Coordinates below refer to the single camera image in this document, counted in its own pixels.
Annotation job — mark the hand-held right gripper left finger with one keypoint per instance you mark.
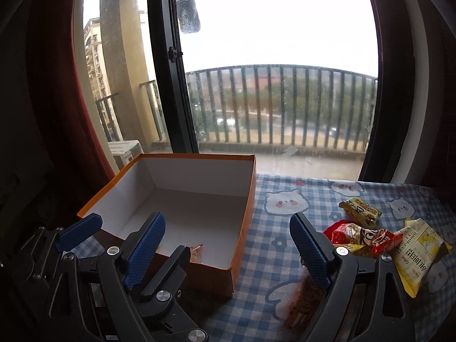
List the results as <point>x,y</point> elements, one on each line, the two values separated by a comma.
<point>144,253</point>

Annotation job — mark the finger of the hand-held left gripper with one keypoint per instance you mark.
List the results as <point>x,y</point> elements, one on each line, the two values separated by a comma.
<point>80,231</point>
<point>171,274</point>

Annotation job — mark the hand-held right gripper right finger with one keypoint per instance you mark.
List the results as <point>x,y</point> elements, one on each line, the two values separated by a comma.
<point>310,253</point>

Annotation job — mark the small orange snack packet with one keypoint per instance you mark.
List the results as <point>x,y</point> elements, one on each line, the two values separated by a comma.
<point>196,254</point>

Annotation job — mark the red snack packet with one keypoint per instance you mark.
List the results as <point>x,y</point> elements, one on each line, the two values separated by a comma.
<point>356,237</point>

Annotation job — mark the clear packet with red label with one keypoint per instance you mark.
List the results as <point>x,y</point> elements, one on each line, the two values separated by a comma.
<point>301,306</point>

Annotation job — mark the small yellow brown snack packet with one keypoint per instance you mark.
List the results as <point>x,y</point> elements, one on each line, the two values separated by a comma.
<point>359,212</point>

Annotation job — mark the orange cardboard box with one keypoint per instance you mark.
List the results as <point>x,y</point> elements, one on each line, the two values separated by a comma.
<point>199,213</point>

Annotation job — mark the large pale yellow snack packet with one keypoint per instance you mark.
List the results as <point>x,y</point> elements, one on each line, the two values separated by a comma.
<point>420,253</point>

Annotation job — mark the blue checked tablecloth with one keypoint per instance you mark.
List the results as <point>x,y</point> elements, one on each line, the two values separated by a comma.
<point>278,228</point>

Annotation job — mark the white air conditioner unit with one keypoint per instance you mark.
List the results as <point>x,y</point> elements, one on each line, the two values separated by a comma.
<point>123,151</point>

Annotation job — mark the balcony railing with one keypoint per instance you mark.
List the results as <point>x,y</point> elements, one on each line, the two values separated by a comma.
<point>270,107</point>

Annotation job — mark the apartment building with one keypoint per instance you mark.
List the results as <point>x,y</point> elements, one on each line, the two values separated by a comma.
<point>93,60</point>

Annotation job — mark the black window latch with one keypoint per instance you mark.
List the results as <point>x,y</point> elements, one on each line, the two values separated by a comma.
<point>174,53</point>

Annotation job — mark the grey hanging towel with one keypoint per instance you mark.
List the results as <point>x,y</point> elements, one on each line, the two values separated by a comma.
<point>188,7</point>

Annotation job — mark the black window frame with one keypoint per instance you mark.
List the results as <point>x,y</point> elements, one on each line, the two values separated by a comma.
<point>171,96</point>

